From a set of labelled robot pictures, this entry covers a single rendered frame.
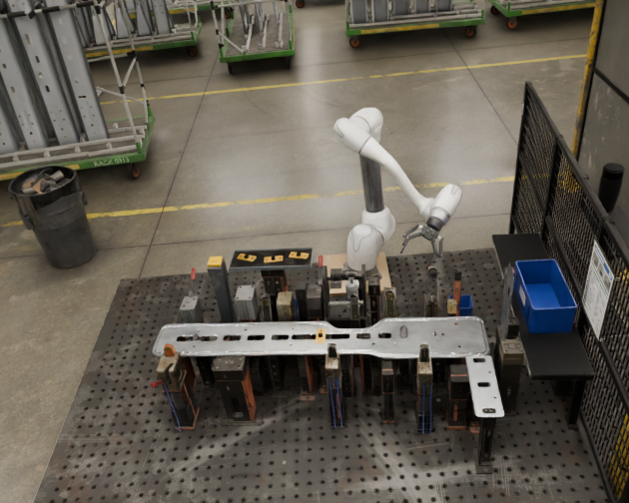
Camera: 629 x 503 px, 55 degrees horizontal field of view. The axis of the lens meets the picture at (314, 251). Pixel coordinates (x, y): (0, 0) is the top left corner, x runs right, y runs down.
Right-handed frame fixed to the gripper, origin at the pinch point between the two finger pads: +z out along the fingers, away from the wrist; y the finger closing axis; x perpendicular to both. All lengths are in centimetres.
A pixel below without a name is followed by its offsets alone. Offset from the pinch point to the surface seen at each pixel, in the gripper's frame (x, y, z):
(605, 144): -110, -83, -195
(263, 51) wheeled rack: -416, 285, -320
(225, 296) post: -20, 67, 56
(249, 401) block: 1, 30, 92
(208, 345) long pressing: 2, 57, 82
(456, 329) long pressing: 18.0, -27.8, 25.8
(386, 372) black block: 24, -11, 57
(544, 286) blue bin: 16, -52, -11
